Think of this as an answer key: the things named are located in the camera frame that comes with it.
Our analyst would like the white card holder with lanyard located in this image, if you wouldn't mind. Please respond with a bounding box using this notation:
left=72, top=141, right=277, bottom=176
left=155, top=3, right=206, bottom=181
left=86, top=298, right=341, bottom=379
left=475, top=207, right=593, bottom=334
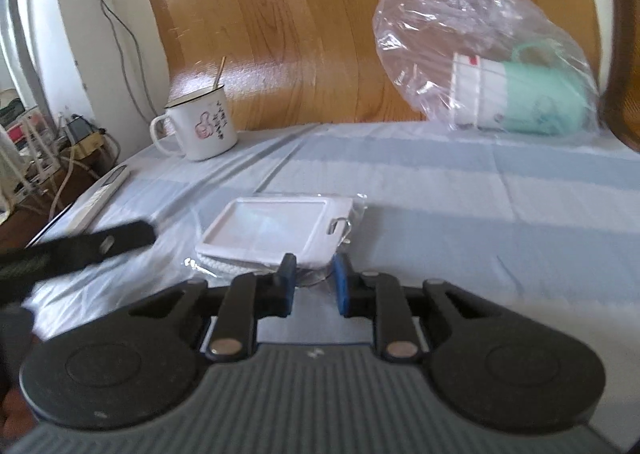
left=183, top=193, right=368, bottom=288

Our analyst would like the left hand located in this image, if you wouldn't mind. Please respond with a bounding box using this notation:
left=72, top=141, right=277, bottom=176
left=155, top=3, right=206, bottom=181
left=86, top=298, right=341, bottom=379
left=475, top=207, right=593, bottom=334
left=1, top=387, right=36, bottom=442

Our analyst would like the cluttered side shelf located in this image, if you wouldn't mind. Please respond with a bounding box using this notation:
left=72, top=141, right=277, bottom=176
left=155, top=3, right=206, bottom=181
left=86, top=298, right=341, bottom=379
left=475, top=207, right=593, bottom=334
left=1, top=89, right=120, bottom=252

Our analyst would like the white enamel mug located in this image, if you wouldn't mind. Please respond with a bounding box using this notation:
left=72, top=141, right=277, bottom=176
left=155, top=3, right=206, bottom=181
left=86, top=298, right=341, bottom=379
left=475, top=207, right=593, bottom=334
left=149, top=86, right=239, bottom=162

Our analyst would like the wooden stick in mug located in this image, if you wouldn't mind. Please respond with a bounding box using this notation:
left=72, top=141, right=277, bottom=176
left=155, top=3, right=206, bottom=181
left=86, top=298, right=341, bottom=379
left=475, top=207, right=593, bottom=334
left=213, top=55, right=227, bottom=90

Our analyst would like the mint green cup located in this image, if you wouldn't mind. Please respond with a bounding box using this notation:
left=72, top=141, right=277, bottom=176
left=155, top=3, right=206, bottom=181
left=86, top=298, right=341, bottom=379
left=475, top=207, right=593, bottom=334
left=449, top=39, right=591, bottom=136

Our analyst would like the clear plastic bag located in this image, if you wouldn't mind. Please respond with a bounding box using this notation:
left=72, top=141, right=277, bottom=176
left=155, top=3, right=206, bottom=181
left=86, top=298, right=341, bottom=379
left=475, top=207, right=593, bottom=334
left=372, top=0, right=598, bottom=140

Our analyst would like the brown chair back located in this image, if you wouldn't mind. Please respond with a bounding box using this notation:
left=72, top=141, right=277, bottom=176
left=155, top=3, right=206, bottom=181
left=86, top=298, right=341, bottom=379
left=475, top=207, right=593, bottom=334
left=600, top=0, right=639, bottom=152

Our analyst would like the black wall cable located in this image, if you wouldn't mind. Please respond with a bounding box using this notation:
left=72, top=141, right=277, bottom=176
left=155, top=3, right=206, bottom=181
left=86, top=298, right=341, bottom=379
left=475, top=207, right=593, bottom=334
left=67, top=0, right=162, bottom=123

